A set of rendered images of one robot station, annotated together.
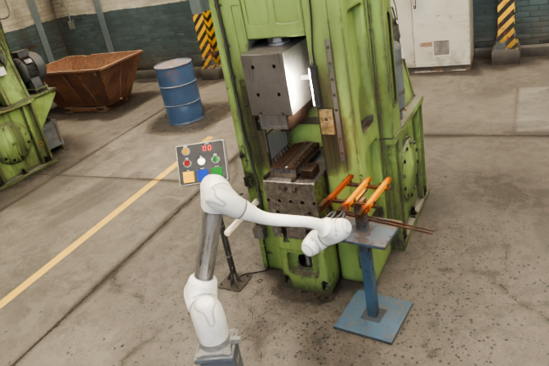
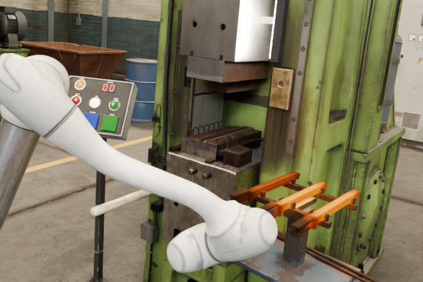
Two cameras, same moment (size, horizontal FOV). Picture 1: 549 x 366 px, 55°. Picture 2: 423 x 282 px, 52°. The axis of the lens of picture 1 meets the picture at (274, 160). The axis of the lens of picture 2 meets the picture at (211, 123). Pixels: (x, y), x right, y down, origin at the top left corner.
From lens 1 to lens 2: 159 cm
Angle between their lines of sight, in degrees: 11
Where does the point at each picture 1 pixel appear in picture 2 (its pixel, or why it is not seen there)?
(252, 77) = not seen: outside the picture
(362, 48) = (356, 10)
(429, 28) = (403, 98)
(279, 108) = (219, 48)
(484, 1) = not seen: outside the picture
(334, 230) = (239, 229)
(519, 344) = not seen: outside the picture
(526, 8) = not seen: outside the picture
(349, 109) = (319, 74)
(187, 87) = (151, 86)
